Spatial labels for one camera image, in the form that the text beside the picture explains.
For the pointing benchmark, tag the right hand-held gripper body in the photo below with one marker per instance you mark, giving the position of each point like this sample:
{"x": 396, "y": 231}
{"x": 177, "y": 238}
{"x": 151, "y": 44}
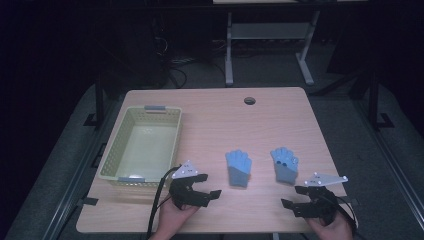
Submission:
{"x": 321, "y": 203}

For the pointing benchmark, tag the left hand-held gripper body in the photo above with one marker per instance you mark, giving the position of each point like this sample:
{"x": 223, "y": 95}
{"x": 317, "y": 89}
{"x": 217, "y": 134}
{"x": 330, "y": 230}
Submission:
{"x": 186, "y": 195}

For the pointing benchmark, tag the blue glove with dark dots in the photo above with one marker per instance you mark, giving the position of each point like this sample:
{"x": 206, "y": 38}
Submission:
{"x": 284, "y": 166}

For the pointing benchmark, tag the plain blue glove grey cuff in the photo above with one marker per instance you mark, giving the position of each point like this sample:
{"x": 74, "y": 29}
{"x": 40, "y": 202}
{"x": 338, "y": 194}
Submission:
{"x": 238, "y": 168}

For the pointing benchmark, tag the pale yellow perforated plastic basket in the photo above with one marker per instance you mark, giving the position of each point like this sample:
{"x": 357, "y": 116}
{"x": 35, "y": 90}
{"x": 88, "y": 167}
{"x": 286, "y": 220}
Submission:
{"x": 146, "y": 146}

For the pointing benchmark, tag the person's right hand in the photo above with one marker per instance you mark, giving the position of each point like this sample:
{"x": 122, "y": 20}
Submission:
{"x": 333, "y": 231}

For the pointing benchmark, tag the person's left hand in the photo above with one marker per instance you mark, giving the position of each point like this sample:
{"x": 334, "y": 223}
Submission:
{"x": 170, "y": 221}

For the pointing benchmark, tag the black metal stand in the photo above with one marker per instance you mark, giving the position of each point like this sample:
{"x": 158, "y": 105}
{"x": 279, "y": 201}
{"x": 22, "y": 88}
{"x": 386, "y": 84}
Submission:
{"x": 375, "y": 100}
{"x": 99, "y": 100}

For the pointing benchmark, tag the aluminium floor rail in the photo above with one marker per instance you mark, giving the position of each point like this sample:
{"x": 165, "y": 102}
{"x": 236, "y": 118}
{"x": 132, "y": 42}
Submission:
{"x": 393, "y": 160}
{"x": 76, "y": 176}

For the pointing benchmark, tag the white metal desk frame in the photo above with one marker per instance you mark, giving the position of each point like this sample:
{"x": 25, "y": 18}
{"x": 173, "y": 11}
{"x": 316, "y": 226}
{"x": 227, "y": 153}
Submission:
{"x": 266, "y": 30}

